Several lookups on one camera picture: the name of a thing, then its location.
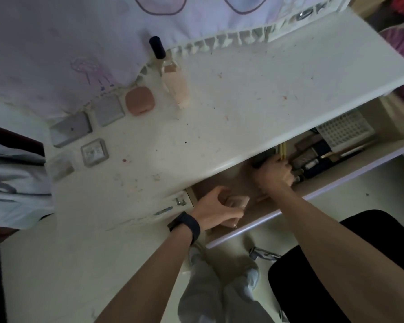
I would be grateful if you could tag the white hanging garment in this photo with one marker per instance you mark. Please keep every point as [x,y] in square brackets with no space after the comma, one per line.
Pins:
[13,191]

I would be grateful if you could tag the white dressing table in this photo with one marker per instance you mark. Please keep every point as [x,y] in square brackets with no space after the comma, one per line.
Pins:
[256,97]

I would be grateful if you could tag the person's left hand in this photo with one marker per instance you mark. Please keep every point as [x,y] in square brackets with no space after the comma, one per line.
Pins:
[212,211]

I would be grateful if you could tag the dark red wooden door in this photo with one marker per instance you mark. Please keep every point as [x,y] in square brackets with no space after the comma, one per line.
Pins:
[6,134]

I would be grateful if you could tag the pink rounded compact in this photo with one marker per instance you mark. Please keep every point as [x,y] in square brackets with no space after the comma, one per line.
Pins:
[139,100]

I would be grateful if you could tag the person's right hand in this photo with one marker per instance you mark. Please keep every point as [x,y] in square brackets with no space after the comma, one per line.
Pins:
[276,176]

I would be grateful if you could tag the black smartwatch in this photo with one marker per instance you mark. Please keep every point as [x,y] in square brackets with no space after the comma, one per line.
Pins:
[185,227]

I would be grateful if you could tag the small grey square palette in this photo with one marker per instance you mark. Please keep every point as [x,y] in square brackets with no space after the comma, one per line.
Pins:
[107,110]

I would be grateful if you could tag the person's left forearm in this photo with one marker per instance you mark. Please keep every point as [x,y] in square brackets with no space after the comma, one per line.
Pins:
[144,282]

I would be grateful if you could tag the peach pump bottle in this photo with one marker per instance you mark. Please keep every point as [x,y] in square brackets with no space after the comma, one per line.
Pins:
[176,87]

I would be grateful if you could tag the black office chair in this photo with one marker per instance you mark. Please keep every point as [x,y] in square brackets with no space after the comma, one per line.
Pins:
[299,292]

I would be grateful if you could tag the clear square palette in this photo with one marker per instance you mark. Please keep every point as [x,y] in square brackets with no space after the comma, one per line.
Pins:
[61,167]

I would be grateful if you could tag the silver square palette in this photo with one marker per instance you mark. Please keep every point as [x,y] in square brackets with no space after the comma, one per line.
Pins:
[94,153]

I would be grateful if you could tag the brown blush palette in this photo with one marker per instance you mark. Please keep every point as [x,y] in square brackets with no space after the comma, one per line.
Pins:
[238,200]

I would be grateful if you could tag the foundation bottle black cap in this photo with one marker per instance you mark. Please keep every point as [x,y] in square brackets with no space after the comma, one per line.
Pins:
[157,47]

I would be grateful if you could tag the purple drawer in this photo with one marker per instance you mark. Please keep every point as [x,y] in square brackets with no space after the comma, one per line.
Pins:
[237,181]

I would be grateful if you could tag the false eyelash tray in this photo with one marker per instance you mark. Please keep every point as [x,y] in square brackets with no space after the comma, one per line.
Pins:
[345,129]

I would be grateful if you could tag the large grey square palette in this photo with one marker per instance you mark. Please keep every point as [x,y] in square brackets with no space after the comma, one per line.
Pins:
[70,129]

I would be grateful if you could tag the pink cartoon cloth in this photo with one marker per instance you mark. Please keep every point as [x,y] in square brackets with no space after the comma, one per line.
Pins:
[54,47]

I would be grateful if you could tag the white shoe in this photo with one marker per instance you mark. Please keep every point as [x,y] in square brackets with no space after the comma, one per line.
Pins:
[251,276]
[196,254]

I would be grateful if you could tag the silver oval metal fitting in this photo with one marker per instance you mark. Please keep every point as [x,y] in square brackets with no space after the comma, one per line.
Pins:
[305,15]

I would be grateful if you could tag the person's right forearm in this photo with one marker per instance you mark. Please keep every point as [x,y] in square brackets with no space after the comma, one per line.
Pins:
[340,248]

